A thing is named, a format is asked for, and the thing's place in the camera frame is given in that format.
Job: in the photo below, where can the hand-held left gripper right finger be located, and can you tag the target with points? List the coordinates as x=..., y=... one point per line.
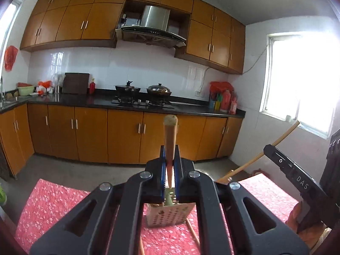
x=178, y=180

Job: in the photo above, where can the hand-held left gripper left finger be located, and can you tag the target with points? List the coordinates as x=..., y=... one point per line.
x=162, y=180

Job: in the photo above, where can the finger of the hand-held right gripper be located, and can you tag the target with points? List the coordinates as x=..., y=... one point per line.
x=276, y=156

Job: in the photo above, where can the perforated metal utensil holder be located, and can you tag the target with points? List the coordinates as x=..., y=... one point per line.
x=167, y=215

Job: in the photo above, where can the person's right hand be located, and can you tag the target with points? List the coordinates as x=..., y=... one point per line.
x=292, y=215

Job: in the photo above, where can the large bright window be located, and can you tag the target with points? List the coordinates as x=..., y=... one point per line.
x=292, y=79

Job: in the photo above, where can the gas stove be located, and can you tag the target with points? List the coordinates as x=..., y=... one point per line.
x=143, y=103

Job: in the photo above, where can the red bag with bottles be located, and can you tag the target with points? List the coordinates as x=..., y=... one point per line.
x=223, y=95

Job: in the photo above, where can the wooden base cabinets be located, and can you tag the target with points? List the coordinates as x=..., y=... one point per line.
x=90, y=135

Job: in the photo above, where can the wok with lid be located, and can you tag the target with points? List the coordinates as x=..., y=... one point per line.
x=158, y=89

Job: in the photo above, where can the black wok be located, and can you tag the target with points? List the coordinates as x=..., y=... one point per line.
x=127, y=88

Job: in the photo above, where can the red floral tablecloth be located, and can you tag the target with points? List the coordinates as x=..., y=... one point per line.
x=53, y=204

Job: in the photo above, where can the black kitchen countertop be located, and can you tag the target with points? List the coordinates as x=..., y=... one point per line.
x=79, y=99

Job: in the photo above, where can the red bottle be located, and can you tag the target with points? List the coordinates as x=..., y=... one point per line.
x=92, y=87

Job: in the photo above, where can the dark cutting board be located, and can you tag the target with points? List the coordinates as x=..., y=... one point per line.
x=75, y=83

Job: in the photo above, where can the metal cup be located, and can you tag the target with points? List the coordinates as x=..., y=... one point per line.
x=57, y=89

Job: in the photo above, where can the red and white plastic bag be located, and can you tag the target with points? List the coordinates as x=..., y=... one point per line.
x=44, y=88

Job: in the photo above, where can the steel range hood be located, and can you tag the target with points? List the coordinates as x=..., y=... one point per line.
x=154, y=18

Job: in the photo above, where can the green basin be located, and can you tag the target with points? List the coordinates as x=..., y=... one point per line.
x=26, y=90

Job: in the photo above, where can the metal faucet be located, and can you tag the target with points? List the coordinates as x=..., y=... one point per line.
x=2, y=90

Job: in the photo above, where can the narrow window above sink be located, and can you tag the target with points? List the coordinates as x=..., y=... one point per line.
x=10, y=24

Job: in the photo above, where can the red plastic bag on wall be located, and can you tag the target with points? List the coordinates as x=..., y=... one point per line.
x=11, y=58

